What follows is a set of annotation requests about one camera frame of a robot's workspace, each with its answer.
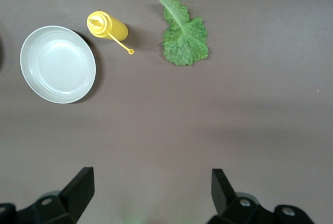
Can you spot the green lettuce leaf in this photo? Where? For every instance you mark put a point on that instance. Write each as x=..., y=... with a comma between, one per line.
x=184, y=41

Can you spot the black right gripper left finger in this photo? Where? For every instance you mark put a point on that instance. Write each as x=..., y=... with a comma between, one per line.
x=78, y=195

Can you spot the yellow squeeze bottle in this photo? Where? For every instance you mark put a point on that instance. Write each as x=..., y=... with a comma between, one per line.
x=114, y=27

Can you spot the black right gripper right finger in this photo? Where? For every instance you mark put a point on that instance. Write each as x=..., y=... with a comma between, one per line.
x=223, y=198

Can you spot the beige round plate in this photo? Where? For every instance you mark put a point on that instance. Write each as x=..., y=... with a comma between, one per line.
x=57, y=64

